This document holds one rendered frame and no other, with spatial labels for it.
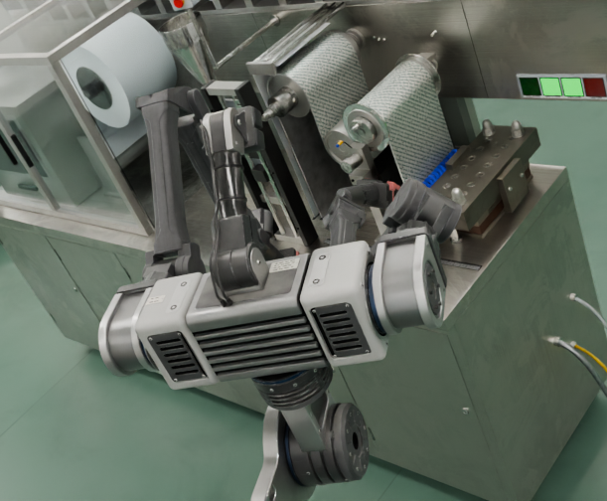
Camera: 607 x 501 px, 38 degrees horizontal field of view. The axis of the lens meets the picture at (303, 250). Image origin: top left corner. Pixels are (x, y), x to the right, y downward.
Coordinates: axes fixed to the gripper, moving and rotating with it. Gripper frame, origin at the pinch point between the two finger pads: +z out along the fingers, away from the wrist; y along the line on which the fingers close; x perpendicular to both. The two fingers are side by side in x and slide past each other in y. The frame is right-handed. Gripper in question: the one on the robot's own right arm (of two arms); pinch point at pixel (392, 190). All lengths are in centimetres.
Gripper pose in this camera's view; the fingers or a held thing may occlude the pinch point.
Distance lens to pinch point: 238.7
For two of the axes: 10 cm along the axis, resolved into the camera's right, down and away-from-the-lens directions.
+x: 0.0, -9.7, -2.3
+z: 7.1, -1.6, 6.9
